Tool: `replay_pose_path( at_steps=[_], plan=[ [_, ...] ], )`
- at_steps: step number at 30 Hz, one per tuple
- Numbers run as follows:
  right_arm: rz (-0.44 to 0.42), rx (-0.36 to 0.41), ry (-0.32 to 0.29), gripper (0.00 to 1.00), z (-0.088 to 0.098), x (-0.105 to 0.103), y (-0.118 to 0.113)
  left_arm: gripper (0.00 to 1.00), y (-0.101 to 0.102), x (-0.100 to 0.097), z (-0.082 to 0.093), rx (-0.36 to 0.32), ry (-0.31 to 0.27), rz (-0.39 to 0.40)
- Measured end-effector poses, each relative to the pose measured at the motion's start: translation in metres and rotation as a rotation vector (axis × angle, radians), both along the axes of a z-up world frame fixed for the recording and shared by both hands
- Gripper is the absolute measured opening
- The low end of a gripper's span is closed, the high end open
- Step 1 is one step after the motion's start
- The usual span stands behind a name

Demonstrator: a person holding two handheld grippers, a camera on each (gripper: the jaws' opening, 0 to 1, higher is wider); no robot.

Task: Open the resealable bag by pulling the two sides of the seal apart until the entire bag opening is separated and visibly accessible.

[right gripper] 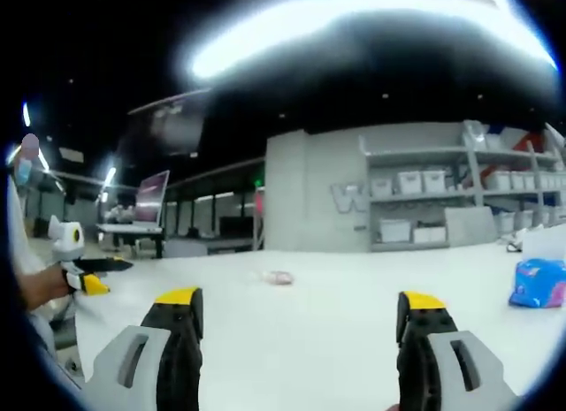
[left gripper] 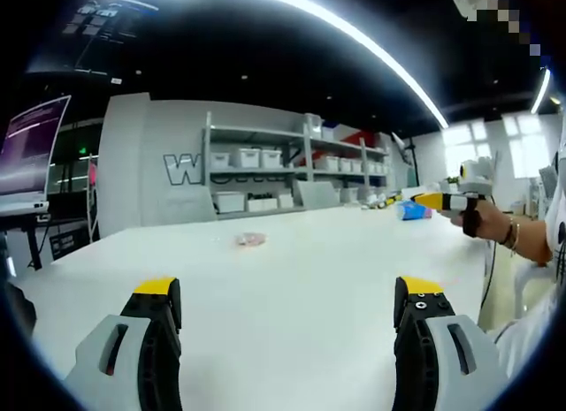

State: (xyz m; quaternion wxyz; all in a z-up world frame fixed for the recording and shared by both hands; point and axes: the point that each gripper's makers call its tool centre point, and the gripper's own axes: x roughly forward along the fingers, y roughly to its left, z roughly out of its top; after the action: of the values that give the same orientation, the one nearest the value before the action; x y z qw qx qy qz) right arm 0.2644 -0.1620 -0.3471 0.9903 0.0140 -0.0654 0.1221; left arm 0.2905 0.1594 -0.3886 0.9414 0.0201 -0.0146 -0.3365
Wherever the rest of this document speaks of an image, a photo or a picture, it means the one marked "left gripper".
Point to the person's right hand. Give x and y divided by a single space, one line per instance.
486 221

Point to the person's light trousers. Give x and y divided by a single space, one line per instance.
526 344

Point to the dark hanging screen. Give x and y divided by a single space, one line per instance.
101 17

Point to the white plastic chair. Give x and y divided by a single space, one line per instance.
528 278

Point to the white desk with black legs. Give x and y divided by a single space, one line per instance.
33 245

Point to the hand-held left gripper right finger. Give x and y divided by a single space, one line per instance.
415 331

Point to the bright window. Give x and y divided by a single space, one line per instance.
464 150
526 146

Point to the yellow black tool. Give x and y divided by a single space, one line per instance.
380 202

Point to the black stand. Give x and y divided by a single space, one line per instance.
414 163

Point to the person's white printed shirt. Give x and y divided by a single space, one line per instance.
558 207

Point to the blue printed packet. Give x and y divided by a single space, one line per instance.
413 212

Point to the grey metal shelf unit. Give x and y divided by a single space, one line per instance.
252 131

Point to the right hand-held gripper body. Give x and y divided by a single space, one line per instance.
479 177

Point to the clear resealable bag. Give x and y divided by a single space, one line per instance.
250 240

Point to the large letter wall sign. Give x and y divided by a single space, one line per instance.
173 165

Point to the short ceiling light strip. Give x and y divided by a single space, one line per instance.
542 90

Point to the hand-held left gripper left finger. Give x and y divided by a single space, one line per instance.
152 311

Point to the pink object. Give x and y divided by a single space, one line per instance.
93 173

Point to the long ceiling light strip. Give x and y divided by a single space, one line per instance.
349 27

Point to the rows of white storage boxes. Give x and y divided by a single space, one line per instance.
250 157

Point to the computer monitor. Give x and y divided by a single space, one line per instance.
31 141

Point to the grey leaning board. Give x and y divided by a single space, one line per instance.
318 195

